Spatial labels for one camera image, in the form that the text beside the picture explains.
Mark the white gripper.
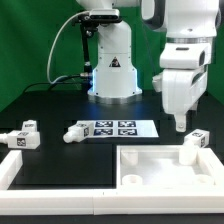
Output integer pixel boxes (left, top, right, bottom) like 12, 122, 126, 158
152, 43, 212, 132

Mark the white square table top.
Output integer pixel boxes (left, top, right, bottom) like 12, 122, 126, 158
116, 145, 224, 195

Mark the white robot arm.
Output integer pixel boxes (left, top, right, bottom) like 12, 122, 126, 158
76, 0, 224, 132

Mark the fiducial marker sheet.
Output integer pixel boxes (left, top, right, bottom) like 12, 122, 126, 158
76, 120, 158, 138

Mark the green backdrop curtain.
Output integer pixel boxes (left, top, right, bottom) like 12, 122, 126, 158
0, 0, 224, 110

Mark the white U-shaped obstacle fence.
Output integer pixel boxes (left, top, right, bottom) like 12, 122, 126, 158
0, 150, 224, 215

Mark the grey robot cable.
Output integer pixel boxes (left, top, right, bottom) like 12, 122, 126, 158
46, 9, 92, 85

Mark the black base cable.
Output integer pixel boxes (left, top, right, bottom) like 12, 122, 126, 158
22, 73, 92, 94

